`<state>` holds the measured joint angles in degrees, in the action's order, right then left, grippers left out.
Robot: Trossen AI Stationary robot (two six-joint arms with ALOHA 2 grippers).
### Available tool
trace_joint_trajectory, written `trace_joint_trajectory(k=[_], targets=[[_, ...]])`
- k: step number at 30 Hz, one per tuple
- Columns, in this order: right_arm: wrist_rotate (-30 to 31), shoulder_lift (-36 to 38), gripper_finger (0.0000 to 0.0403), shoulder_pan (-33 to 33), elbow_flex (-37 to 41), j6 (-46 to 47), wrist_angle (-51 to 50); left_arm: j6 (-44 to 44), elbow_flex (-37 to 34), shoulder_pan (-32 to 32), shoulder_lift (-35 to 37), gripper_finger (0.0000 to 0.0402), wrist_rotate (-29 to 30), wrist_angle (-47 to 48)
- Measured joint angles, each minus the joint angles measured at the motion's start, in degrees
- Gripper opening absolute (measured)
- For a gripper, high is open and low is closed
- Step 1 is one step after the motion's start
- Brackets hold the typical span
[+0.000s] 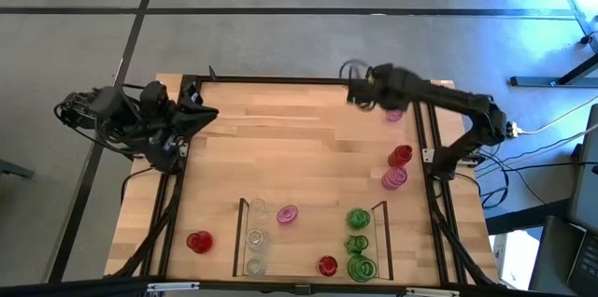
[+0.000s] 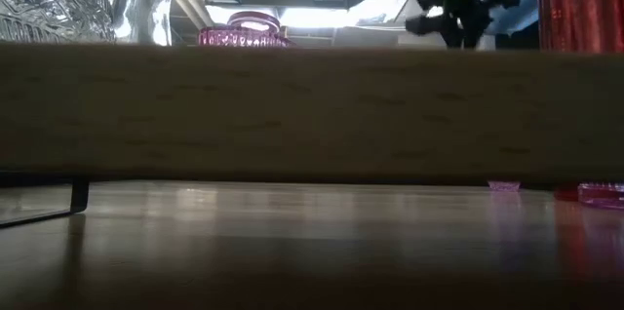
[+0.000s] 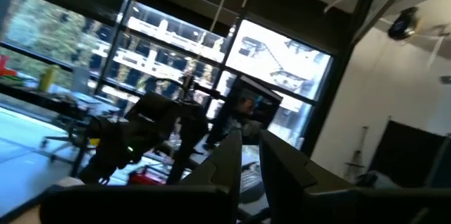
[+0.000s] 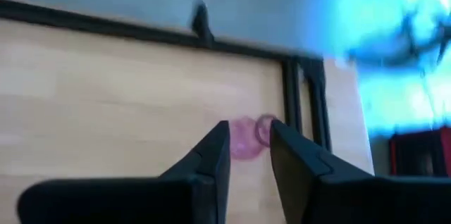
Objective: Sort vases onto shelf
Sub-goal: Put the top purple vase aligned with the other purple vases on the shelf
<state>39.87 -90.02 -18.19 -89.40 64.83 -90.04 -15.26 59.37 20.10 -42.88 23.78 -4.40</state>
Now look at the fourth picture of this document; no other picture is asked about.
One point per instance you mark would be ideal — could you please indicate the red black tool case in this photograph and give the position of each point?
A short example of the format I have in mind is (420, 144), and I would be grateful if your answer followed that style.
(415, 153)

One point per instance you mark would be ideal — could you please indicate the pink glass bowl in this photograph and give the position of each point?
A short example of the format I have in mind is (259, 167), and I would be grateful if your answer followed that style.
(243, 143)

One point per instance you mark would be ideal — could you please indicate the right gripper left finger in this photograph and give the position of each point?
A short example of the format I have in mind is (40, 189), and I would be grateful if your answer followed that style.
(158, 203)

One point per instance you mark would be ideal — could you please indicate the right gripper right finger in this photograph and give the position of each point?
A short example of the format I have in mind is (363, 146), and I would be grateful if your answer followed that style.
(334, 203)

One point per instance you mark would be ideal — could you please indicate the black frame bracket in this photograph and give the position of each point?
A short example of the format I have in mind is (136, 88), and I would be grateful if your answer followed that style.
(201, 23)

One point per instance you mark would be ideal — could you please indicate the black metal table frame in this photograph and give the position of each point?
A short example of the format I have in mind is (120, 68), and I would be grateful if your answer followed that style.
(105, 26)

